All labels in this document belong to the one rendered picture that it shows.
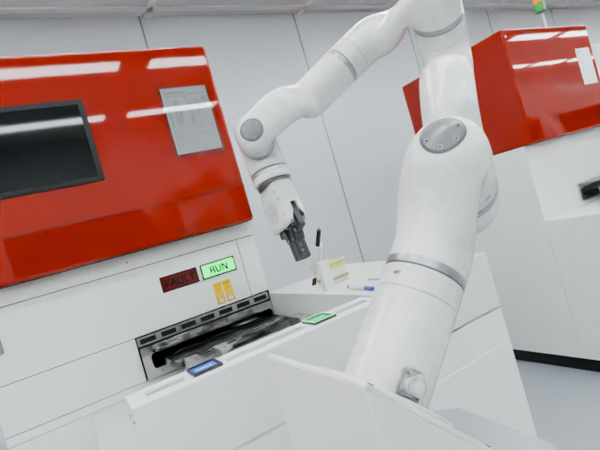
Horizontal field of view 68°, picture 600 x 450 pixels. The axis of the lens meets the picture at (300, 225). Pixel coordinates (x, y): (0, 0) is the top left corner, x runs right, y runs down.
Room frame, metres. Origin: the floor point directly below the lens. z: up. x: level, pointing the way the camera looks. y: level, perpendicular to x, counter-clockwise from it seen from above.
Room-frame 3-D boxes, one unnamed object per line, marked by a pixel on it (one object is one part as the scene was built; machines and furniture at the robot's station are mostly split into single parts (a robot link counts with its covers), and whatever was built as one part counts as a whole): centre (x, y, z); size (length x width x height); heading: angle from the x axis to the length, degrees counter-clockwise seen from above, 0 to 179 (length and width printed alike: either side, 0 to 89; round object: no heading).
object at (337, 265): (1.38, -0.05, 1.00); 0.07 x 0.07 x 0.07; 38
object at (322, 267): (1.27, -0.02, 1.03); 0.06 x 0.04 x 0.13; 29
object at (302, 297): (1.35, -0.14, 0.89); 0.62 x 0.35 x 0.14; 29
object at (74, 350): (1.35, 0.52, 1.02); 0.81 x 0.03 x 0.40; 119
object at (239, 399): (0.89, 0.13, 0.89); 0.55 x 0.09 x 0.14; 119
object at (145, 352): (1.42, 0.36, 0.89); 0.44 x 0.02 x 0.10; 119
